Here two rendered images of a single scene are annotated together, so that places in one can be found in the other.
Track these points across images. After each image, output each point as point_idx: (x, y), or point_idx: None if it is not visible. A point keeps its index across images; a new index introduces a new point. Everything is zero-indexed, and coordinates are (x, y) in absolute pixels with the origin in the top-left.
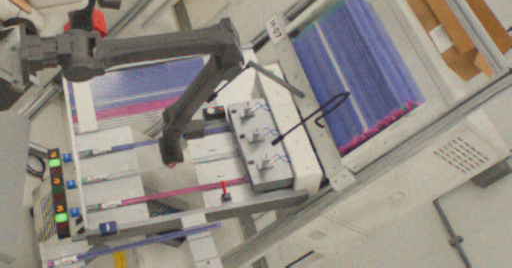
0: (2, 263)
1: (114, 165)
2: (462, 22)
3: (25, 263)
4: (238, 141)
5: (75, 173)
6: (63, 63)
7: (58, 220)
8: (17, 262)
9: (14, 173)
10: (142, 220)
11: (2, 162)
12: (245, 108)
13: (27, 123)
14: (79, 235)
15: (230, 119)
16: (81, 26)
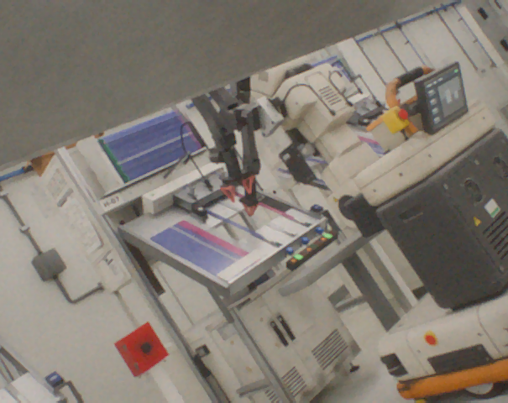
0: (346, 395)
1: (273, 232)
2: None
3: (328, 402)
4: (214, 193)
5: (251, 364)
6: None
7: (330, 235)
8: (334, 400)
9: (329, 253)
10: (296, 206)
11: (331, 253)
12: (195, 186)
13: (284, 285)
14: (327, 231)
15: (199, 202)
16: (243, 171)
